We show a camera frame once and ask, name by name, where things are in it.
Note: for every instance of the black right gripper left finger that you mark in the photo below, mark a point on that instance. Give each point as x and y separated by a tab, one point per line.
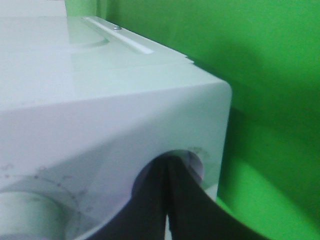
144	216

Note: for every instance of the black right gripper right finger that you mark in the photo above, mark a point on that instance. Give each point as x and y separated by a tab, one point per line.
193	215

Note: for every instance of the white microwave oven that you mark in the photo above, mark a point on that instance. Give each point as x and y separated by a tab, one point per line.
85	105

